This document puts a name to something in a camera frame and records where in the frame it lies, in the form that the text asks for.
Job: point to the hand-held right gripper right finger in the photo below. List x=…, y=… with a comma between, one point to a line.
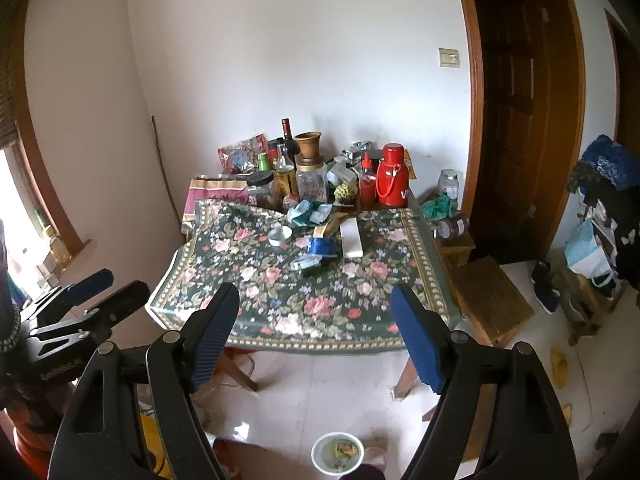
x=417, y=340

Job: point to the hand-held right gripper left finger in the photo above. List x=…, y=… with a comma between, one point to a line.
x=217, y=335

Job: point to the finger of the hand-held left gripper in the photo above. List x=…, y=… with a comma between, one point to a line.
x=90, y=284
x=122, y=302

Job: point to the silver metal lid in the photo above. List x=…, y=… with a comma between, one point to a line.
x=280, y=236

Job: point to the white round bucket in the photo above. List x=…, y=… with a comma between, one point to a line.
x=337, y=455

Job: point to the person's left forearm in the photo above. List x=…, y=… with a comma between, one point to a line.
x=35, y=435

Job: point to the wooden table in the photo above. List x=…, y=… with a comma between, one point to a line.
x=245, y=375

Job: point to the large wooden stool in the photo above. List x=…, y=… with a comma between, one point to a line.
x=492, y=300

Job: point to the floral tablecloth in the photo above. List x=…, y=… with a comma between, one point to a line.
x=310, y=305

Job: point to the metal can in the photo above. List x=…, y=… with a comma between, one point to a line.
x=452, y=225

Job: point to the yellow black bag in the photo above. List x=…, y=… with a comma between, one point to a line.
x=150, y=435

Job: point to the white rectangular box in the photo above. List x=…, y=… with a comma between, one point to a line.
x=351, y=237

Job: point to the pink slipper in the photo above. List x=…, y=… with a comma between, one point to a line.
x=374, y=454

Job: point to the green plastic bag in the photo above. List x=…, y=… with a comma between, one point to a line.
x=437, y=207

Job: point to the dark blue shoe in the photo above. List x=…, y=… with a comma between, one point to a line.
x=546, y=290

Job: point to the red patterned cloth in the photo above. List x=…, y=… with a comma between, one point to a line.
x=210, y=192

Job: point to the yellow slipper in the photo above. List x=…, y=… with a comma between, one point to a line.
x=560, y=367

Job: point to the brown paper wrapper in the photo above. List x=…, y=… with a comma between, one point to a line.
x=327, y=225

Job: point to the teal crumpled plastic bag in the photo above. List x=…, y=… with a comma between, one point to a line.
x=307, y=212

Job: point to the plastic jar with black lid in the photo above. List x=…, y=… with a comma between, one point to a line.
x=262, y=187

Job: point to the glass jar with white lid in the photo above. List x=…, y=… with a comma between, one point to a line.
x=449, y=185

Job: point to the yellow spiky ornament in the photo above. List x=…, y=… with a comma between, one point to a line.
x=346, y=194

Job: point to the red thermos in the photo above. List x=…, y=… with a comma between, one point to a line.
x=393, y=175

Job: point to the red sauce bottle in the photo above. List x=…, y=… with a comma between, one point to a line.
x=367, y=180

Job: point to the cluttered wooden stool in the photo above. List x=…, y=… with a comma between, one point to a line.
x=585, y=310

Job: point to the yellow liquor bottle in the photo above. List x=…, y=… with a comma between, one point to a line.
x=285, y=175

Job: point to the large glass jar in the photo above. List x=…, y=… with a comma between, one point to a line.
x=311, y=185

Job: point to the green cap bottle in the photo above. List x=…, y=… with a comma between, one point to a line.
x=263, y=161

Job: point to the clear plastic box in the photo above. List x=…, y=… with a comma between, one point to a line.
x=342, y=172

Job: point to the red clear snack bag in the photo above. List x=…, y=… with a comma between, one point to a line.
x=242, y=152

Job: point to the light blue bag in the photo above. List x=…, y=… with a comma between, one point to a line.
x=582, y=250

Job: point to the silver foil packets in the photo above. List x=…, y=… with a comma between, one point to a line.
x=357, y=151

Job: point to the dark wine bottle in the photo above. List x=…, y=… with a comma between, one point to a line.
x=288, y=135

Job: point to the pile of clothes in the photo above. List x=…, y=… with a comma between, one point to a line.
x=612, y=195

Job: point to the brown wooden door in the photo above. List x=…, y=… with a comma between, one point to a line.
x=525, y=110

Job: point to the wooden window frame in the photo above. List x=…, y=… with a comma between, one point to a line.
x=35, y=160

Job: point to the wall light switch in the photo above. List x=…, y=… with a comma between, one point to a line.
x=449, y=57

